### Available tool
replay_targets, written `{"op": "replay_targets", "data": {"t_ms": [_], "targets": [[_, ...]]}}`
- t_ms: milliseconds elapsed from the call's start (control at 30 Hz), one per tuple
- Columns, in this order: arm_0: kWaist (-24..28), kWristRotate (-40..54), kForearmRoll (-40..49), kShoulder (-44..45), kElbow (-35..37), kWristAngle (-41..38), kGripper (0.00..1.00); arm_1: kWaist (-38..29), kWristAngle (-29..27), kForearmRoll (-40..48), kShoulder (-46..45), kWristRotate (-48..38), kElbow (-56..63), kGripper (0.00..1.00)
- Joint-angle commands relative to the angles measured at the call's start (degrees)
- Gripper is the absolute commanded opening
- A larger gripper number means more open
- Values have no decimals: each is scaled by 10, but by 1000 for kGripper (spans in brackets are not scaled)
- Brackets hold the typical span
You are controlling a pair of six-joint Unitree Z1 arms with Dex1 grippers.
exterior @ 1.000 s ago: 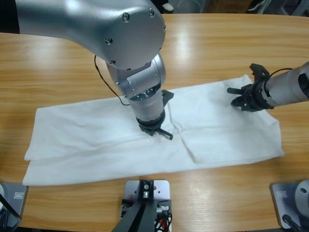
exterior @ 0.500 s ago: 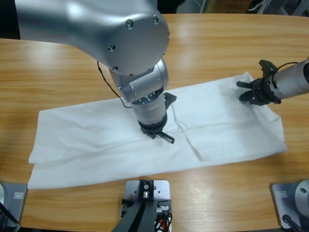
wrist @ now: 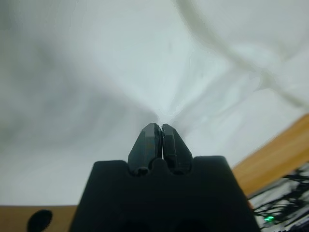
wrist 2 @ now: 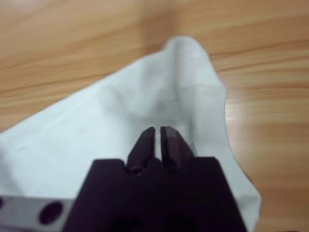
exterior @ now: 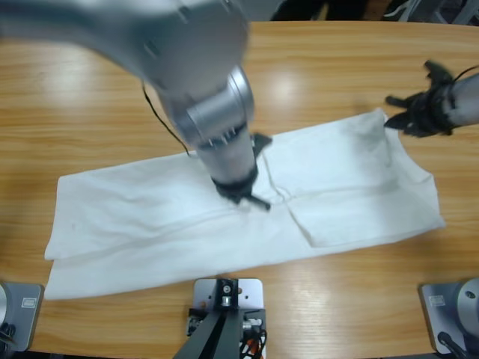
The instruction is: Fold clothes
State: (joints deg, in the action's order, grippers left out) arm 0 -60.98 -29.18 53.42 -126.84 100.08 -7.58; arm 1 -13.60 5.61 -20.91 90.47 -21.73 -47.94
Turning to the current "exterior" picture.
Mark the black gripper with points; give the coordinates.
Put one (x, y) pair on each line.
(430, 112)
(235, 188)

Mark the white t-shirt with small print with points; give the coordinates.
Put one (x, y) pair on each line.
(187, 224)

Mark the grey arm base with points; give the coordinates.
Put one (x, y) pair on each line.
(26, 318)
(449, 310)

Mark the black clamp block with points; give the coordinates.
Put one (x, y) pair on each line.
(255, 322)

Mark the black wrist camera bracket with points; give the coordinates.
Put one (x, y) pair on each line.
(438, 73)
(261, 144)

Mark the white mount plate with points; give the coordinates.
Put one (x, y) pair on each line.
(250, 293)

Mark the grey metal frame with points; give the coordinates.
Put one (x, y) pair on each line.
(449, 11)

